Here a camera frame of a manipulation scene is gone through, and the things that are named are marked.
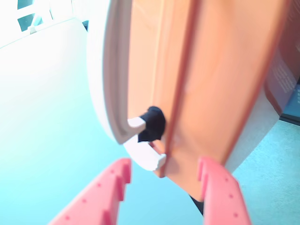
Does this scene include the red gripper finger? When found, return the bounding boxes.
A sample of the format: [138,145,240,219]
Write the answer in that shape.
[197,156,252,225]
[48,157,132,225]

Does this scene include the white box handle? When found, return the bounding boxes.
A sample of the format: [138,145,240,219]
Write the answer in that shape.
[86,0,167,171]

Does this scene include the brown printed cardboard box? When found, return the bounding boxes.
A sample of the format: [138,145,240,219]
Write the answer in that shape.
[264,0,300,116]

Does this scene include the white lattice railing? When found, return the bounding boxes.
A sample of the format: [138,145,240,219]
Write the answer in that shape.
[16,0,78,36]

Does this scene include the black handle pivot knob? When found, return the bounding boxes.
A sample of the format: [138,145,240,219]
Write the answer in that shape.
[137,105,167,143]

